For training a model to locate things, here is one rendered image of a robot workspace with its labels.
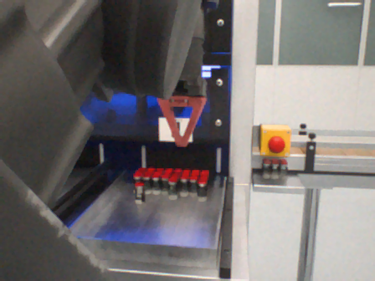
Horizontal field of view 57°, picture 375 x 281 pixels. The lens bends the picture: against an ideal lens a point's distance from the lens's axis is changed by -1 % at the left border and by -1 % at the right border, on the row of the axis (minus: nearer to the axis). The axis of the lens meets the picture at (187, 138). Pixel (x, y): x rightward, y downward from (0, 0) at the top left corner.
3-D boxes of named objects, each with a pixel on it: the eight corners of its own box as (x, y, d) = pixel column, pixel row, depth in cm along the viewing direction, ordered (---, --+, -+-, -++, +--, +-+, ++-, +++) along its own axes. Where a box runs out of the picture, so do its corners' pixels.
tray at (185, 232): (125, 183, 91) (125, 171, 90) (226, 189, 87) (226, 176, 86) (61, 254, 58) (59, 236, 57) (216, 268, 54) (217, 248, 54)
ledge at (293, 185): (250, 174, 104) (251, 168, 103) (295, 176, 102) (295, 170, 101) (253, 191, 90) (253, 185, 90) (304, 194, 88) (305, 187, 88)
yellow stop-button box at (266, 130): (258, 149, 94) (259, 122, 92) (285, 150, 93) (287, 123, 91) (260, 156, 87) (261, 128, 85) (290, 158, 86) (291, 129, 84)
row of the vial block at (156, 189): (135, 190, 86) (134, 172, 84) (208, 195, 83) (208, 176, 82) (132, 194, 83) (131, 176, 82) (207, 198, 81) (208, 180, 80)
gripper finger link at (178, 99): (206, 144, 57) (208, 85, 56) (202, 148, 50) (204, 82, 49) (165, 142, 58) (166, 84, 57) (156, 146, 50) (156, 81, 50)
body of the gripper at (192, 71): (207, 94, 56) (208, 47, 56) (201, 89, 46) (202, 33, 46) (167, 93, 57) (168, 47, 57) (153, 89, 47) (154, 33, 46)
